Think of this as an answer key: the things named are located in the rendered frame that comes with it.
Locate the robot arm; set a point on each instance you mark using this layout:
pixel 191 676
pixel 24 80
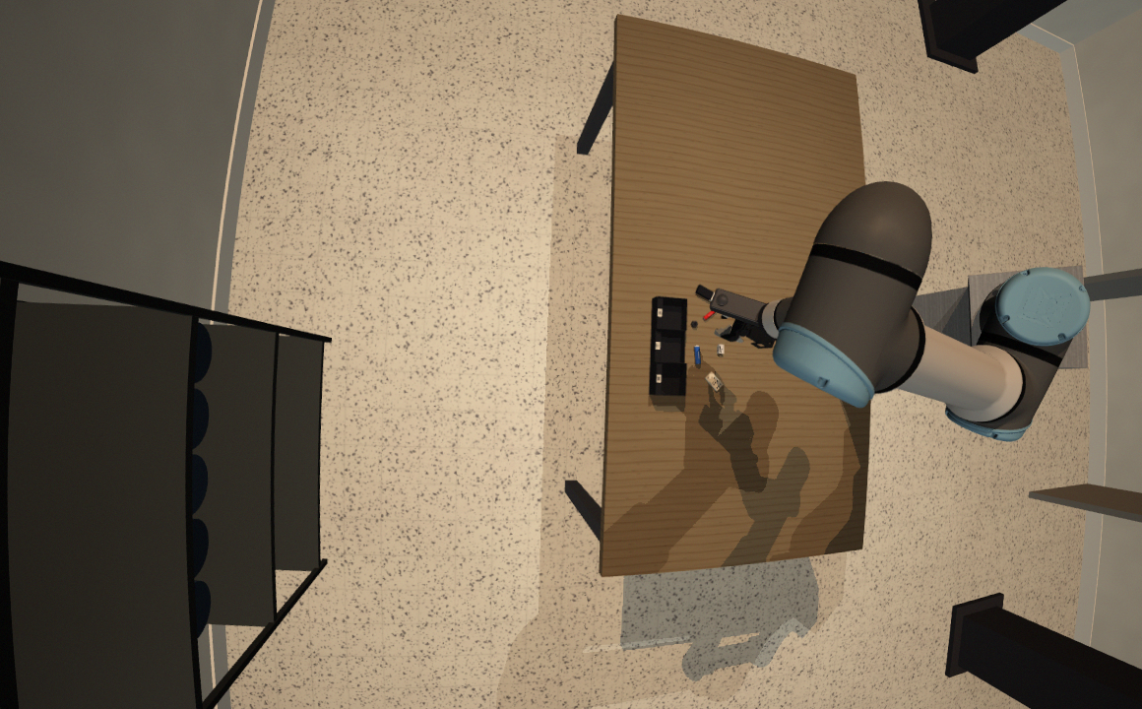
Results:
pixel 848 330

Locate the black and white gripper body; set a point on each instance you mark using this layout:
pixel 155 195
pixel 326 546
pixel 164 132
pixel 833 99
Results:
pixel 754 331

